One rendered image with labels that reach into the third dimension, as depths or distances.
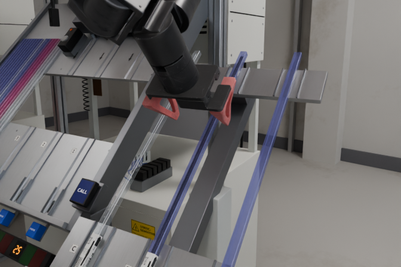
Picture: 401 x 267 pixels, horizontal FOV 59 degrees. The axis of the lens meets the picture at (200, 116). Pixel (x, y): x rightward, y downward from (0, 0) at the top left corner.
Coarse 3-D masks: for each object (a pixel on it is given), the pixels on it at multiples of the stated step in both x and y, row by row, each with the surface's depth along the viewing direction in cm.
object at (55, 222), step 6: (0, 198) 79; (6, 204) 77; (12, 204) 76; (18, 204) 76; (18, 210) 76; (24, 210) 74; (30, 210) 73; (30, 216) 79; (36, 216) 72; (42, 216) 71; (48, 216) 70; (48, 222) 71; (54, 222) 69; (60, 222) 68; (66, 222) 69; (60, 228) 73
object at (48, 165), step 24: (0, 144) 94; (24, 144) 91; (48, 144) 87; (72, 144) 84; (96, 144) 81; (0, 168) 88; (24, 168) 85; (48, 168) 82; (72, 168) 79; (96, 168) 76; (0, 192) 83; (24, 192) 80; (48, 192) 78; (72, 192) 75
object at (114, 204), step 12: (168, 108) 69; (156, 120) 68; (156, 132) 66; (144, 144) 65; (144, 156) 64; (132, 168) 62; (132, 180) 61; (120, 192) 59; (108, 216) 57; (96, 228) 56
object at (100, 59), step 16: (48, 16) 130; (64, 16) 125; (32, 32) 127; (48, 32) 122; (64, 32) 118; (80, 48) 108; (96, 48) 105; (112, 48) 101; (128, 48) 98; (64, 64) 106; (80, 64) 103; (96, 64) 100; (112, 64) 97; (128, 64) 94; (144, 64) 91; (128, 80) 91; (144, 80) 88
